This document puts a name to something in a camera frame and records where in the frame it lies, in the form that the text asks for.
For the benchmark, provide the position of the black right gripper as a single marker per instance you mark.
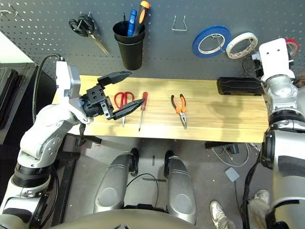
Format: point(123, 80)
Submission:
point(258, 68)

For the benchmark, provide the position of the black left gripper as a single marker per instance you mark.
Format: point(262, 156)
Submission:
point(95, 102)

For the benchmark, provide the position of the red tape roll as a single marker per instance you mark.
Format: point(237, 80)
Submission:
point(294, 44)

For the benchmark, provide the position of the orange black needle-nose pliers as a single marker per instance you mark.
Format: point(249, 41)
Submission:
point(182, 112)

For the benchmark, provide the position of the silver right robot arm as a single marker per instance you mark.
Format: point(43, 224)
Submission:
point(283, 100)

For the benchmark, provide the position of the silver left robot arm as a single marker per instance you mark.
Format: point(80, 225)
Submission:
point(47, 133)

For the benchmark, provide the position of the metal pegboard hook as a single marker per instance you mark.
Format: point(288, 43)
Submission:
point(13, 9)
point(218, 40)
point(252, 46)
point(3, 13)

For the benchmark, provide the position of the black ribbed box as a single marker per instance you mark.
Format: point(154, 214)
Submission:
point(238, 86)

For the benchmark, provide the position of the white tape roll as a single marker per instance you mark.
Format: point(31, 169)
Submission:
point(230, 51)

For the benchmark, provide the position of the black plastic cup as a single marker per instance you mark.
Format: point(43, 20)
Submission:
point(131, 55)

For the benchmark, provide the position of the blue tape roll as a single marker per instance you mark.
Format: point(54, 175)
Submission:
point(197, 46)

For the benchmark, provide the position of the short black floor tape strip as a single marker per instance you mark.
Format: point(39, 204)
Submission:
point(153, 160)

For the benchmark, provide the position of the thin black rod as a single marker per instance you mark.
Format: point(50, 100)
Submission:
point(124, 17)

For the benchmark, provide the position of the long black floor tape strip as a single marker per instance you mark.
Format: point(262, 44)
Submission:
point(155, 179)

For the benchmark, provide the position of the silver left robot leg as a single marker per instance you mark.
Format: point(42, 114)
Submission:
point(112, 186)

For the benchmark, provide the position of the silver robot leg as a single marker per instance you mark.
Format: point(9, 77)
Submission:
point(181, 188)
point(112, 186)

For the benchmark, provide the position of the black equipment case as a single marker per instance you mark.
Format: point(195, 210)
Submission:
point(14, 100)

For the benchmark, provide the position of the grey foot pedal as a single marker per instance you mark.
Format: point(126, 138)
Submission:
point(232, 174)

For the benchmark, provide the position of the silver right robot leg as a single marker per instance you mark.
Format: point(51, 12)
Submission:
point(181, 188)

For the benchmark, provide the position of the white grey sneaker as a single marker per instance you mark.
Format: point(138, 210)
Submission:
point(262, 194)
point(220, 214)

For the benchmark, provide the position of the grey robot torso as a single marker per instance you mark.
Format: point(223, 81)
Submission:
point(124, 220)

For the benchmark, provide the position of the khaki trouser leg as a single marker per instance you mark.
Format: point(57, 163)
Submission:
point(258, 212)

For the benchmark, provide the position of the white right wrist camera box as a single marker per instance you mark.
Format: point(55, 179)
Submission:
point(275, 57)

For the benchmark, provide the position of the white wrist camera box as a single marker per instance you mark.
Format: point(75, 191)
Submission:
point(68, 78)
point(275, 57)

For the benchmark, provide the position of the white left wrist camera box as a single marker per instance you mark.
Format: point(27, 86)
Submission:
point(68, 78)

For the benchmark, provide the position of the black table frame bar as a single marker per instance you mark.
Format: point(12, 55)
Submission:
point(219, 145)
point(90, 139)

